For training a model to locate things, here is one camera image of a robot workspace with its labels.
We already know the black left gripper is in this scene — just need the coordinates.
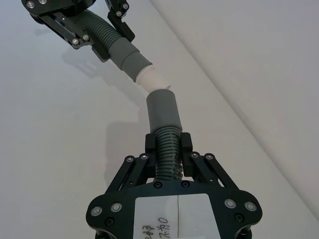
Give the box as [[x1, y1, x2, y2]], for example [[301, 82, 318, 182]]
[[21, 0, 136, 62]]

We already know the grey corrugated hose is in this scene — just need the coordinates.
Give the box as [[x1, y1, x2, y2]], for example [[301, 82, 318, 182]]
[[146, 90, 184, 181], [71, 9, 153, 83]]

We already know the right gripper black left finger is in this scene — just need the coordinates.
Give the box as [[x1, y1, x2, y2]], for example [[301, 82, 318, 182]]
[[104, 133, 157, 197]]

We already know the white plastic pipe connector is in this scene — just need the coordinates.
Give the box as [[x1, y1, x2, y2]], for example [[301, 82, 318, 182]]
[[136, 65, 171, 94]]

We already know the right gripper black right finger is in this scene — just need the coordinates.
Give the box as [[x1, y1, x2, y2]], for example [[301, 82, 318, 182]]
[[180, 132, 240, 192]]

